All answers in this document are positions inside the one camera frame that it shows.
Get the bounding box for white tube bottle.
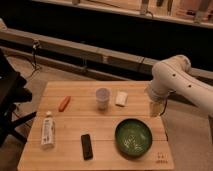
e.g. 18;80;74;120
41;111;55;148

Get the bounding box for green ceramic bowl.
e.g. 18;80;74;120
115;118;153;158

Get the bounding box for black remote control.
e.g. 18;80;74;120
81;134;93;160

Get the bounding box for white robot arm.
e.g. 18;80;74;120
146;55;213;117

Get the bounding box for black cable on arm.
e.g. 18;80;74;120
159;90;177;117

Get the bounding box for black wall cable left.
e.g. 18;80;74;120
31;39;43;73

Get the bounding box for black chair frame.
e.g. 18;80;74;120
0;49;36;147

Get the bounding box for orange carrot toy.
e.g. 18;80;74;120
58;96;71;112

